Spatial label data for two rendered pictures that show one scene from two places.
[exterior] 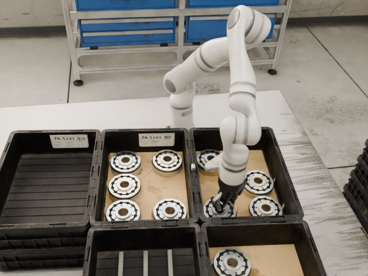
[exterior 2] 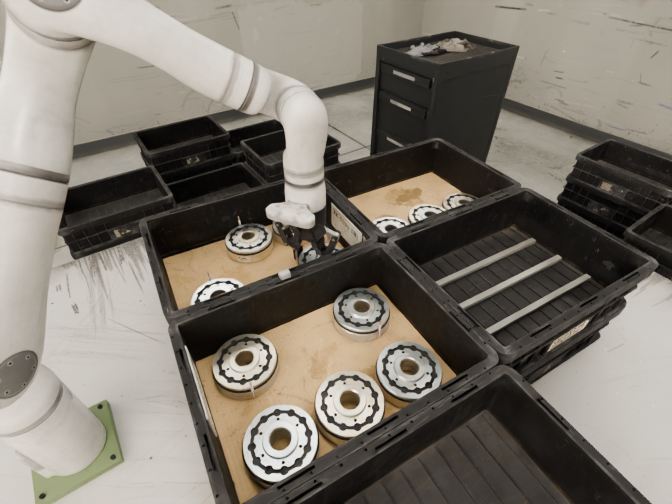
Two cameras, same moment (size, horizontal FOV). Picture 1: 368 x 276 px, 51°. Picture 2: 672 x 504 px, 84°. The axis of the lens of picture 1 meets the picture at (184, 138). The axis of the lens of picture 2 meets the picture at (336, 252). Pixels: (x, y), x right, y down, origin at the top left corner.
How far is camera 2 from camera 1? 111 cm
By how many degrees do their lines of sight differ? 77
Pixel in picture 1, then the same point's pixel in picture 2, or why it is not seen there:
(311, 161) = (138, 248)
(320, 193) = not seen: hidden behind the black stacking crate
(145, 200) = (348, 366)
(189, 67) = (29, 247)
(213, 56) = (58, 142)
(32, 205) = not seen: outside the picture
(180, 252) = not seen: hidden behind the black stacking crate
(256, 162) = (195, 258)
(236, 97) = (263, 73)
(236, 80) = (230, 59)
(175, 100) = (33, 398)
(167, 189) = (305, 345)
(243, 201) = (283, 253)
